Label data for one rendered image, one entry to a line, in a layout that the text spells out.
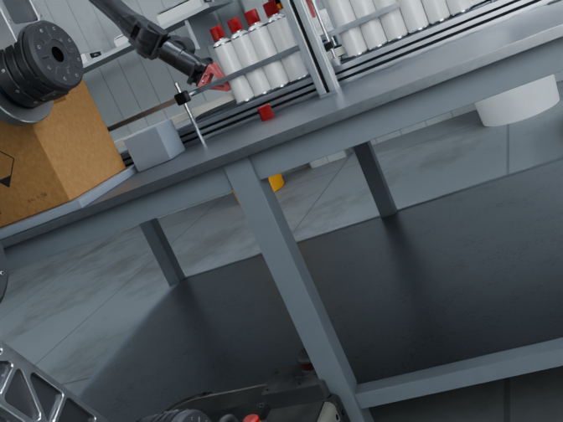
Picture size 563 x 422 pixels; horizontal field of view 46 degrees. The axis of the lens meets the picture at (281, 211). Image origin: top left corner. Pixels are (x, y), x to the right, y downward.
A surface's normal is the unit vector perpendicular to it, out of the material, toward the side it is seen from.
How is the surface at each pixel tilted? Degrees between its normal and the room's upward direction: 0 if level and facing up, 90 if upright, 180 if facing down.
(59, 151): 90
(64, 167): 90
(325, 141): 90
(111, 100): 90
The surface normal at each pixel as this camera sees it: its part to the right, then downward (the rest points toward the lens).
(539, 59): -0.23, 0.33
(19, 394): 0.87, -0.28
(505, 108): -0.48, 0.48
